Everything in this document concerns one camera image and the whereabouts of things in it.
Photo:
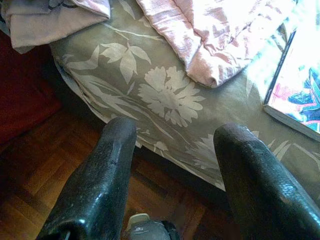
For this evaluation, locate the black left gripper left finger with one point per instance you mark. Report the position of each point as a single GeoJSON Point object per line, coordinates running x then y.
{"type": "Point", "coordinates": [100, 187]}

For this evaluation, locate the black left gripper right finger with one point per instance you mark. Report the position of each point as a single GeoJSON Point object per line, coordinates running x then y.
{"type": "Point", "coordinates": [260, 195]}

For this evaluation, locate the pink cartoon print blanket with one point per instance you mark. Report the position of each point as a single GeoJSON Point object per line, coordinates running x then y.
{"type": "Point", "coordinates": [200, 37]}

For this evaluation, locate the colourful comic magazine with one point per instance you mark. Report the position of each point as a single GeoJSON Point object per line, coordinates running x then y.
{"type": "Point", "coordinates": [300, 100]}

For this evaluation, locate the beige floral bed sheet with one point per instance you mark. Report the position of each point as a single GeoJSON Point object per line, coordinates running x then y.
{"type": "Point", "coordinates": [175, 100]}

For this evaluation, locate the red covered sofa mattress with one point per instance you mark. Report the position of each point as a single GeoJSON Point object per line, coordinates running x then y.
{"type": "Point", "coordinates": [22, 100]}

